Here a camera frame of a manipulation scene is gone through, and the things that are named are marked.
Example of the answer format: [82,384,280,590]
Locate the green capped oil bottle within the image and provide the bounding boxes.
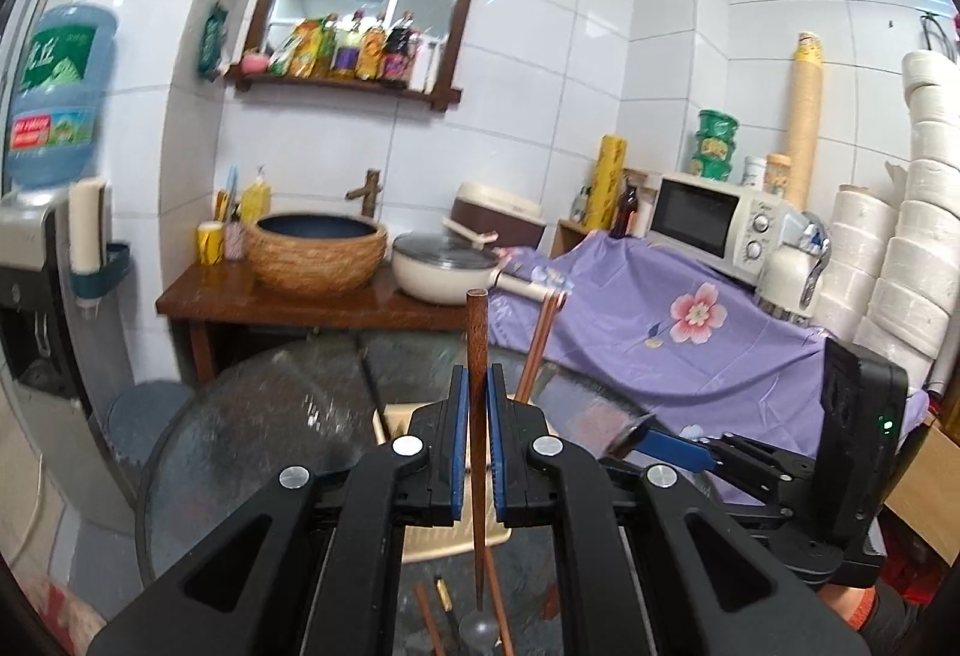
[319,13,341,79]

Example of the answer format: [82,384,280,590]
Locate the yellow lidded jar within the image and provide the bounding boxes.
[764,153,794,201]

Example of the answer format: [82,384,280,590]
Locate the wooden side table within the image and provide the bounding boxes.
[155,261,541,389]

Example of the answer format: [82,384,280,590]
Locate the brown glass bottle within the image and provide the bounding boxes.
[610,171,643,240]

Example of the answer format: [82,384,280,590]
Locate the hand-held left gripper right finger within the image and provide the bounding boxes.
[486,363,865,656]

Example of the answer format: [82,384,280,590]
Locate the stacks of white disposable bowls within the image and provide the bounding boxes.
[812,47,960,396]

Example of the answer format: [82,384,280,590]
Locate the white kettle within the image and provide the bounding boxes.
[756,212,835,326]

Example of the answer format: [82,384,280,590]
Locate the water dispenser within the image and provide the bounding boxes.
[0,189,134,406]

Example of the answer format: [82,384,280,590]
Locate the white microwave oven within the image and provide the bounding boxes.
[646,170,809,284]

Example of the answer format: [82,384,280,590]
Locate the wooden crate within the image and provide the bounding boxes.
[550,216,602,261]

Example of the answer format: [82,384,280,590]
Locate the dark soy sauce bottle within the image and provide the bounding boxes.
[382,10,419,89]

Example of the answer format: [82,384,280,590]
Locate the cream pot with lid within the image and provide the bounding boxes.
[391,231,572,308]

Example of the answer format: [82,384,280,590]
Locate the purple floral cloth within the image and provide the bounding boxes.
[486,231,931,508]

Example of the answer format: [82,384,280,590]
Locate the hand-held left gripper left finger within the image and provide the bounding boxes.
[88,363,472,656]

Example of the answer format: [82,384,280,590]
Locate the grey round stool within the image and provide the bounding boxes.
[103,378,197,471]

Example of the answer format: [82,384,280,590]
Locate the bronze faucet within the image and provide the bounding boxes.
[344,168,384,220]

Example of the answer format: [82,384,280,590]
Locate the teal cup holder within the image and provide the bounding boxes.
[70,240,134,311]

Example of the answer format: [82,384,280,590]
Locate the white squeeze bottle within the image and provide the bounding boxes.
[416,28,445,92]

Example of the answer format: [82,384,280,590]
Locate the yellow green packet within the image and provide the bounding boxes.
[268,18,325,79]

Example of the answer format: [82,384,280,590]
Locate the yellow cup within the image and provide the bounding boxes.
[196,220,226,266]

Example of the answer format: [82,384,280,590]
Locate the orange label bottle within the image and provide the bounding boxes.
[358,9,388,83]

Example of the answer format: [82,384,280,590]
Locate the cream paper cup stack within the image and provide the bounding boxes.
[67,174,111,275]

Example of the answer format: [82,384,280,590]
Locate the tall paper cup stack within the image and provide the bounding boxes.
[783,31,827,209]

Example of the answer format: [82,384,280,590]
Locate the purple label bottle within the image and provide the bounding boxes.
[332,10,365,82]

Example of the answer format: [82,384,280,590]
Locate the white brown rice cooker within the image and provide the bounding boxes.
[451,179,550,250]

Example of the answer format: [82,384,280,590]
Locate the yellow wrap roll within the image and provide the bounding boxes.
[583,134,629,231]

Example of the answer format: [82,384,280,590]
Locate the green hanging packet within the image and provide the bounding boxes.
[196,0,230,82]

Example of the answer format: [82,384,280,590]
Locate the person's right forearm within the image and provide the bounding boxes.
[814,581,927,656]

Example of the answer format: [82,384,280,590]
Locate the yellow soap bottle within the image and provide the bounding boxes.
[240,164,273,224]

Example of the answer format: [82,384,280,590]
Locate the cream plastic utensil holder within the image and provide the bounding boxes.
[373,399,560,565]

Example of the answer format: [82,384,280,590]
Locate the cardboard box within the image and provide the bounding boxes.
[880,399,960,568]

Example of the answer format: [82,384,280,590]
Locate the brown wooden chopstick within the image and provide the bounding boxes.
[415,583,445,656]
[482,547,516,656]
[523,291,567,404]
[465,288,492,613]
[514,291,557,402]

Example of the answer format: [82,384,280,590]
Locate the blue water jug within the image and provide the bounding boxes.
[2,2,121,196]

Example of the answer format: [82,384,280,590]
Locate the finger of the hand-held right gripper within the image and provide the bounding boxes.
[634,427,717,471]
[701,435,802,531]

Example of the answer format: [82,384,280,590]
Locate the woven basin sink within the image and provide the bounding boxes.
[245,210,390,299]

